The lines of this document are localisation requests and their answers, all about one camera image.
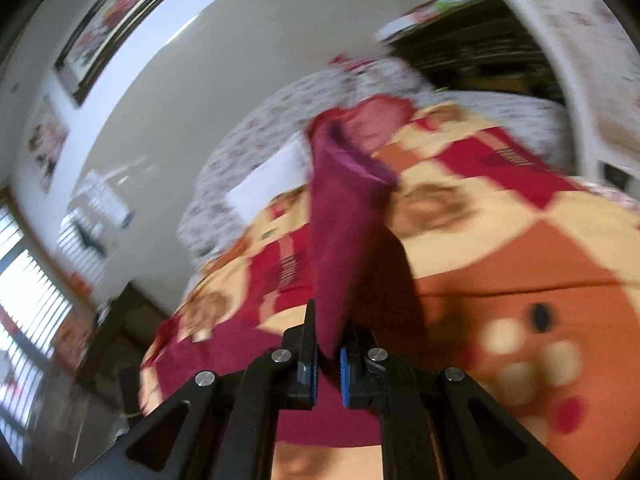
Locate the pink red pillow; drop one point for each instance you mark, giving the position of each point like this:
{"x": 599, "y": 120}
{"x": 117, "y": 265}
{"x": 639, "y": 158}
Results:
{"x": 375, "y": 120}

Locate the rose patchwork printed blanket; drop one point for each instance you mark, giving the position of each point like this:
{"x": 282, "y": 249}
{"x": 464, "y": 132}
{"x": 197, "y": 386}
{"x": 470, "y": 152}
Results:
{"x": 500, "y": 240}

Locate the maroon small garment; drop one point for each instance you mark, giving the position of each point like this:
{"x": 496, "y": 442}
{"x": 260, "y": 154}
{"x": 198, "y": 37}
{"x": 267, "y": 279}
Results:
{"x": 345, "y": 220}

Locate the dark wooden table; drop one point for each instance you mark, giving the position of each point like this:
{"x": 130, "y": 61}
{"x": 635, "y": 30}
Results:
{"x": 125, "y": 330}

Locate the small wall poster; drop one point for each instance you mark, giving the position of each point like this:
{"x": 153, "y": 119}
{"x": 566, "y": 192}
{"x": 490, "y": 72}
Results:
{"x": 47, "y": 142}

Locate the window with blinds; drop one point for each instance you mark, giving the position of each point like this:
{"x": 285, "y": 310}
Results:
{"x": 30, "y": 310}

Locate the framed wall picture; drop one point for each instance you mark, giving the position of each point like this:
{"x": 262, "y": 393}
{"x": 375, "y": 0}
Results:
{"x": 115, "y": 15}

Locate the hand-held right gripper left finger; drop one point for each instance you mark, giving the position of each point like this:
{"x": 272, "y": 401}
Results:
{"x": 314, "y": 377}

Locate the floral white quilt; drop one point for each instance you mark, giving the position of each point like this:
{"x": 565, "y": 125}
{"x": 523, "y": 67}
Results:
{"x": 270, "y": 115}

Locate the white pillow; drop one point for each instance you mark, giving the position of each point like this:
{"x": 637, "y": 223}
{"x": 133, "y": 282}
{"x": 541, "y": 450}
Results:
{"x": 270, "y": 180}

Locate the dark carved wooden cabinet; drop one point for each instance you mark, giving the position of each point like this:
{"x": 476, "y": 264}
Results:
{"x": 480, "y": 45}

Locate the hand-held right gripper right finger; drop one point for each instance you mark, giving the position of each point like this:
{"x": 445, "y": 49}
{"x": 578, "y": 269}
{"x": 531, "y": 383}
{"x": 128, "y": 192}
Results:
{"x": 344, "y": 377}

